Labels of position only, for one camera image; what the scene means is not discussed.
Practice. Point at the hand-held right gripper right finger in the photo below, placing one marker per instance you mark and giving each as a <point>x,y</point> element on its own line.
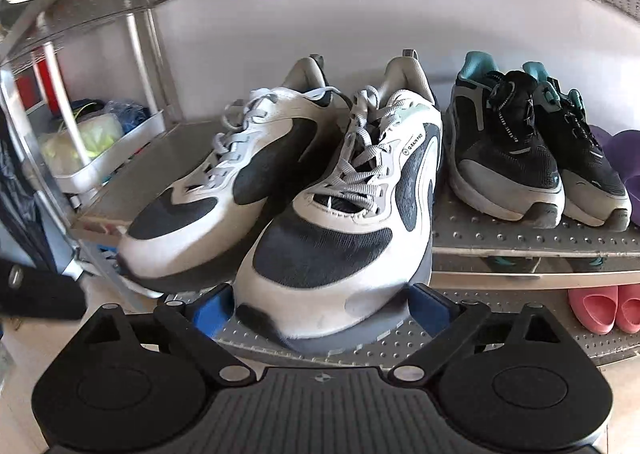
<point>432,309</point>

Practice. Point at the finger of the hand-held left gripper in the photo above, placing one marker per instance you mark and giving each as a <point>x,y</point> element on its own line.
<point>45,294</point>

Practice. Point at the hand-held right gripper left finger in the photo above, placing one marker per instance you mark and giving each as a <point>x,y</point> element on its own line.
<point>215,309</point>

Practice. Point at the white navy sneaker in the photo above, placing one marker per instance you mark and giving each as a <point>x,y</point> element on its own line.
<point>200,214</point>
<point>325,244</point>

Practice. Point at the metal shoe rack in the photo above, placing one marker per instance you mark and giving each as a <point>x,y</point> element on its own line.
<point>500,239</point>

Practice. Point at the black teal green-soled sneaker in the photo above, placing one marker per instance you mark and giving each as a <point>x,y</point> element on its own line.
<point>500,159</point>
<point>585,159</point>

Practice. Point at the purple slide slipper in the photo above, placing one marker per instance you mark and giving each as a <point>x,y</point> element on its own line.
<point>600,137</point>
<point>627,174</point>

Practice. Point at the white storage cart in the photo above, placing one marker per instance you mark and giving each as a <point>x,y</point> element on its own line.
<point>107,162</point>

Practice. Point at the pink slide slipper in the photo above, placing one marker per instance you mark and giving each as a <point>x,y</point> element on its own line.
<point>595,309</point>
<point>630,306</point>

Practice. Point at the neon yellow cloth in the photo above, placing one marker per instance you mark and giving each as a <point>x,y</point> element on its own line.
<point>95,139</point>

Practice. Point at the blue crumpled bag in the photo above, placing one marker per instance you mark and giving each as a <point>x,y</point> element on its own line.
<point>127,117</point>

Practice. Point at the red box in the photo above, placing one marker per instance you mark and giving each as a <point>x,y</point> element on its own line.
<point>35,84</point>

